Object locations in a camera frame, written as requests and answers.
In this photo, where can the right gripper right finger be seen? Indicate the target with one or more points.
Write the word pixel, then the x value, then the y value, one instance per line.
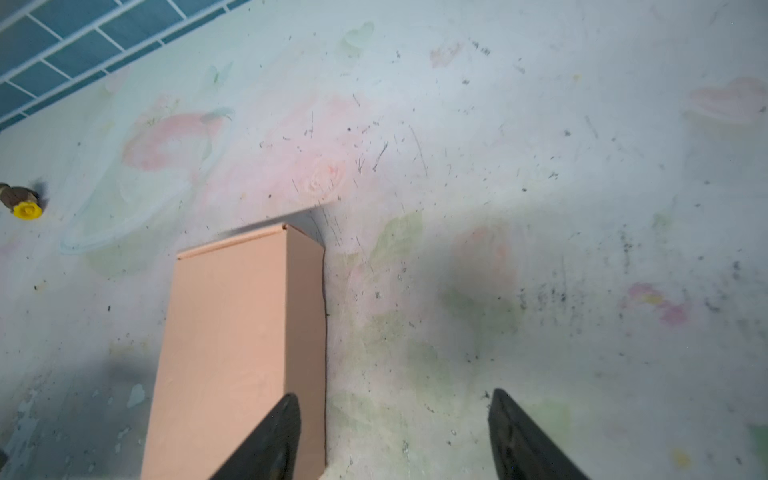
pixel 521 450

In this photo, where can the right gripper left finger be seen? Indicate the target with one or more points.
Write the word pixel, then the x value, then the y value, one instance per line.
pixel 270 450

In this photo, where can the orange cardboard paper box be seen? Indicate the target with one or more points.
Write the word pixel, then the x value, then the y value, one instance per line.
pixel 246 326

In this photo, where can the small brown yellow toy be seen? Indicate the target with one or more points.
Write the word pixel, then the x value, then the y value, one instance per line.
pixel 22 202

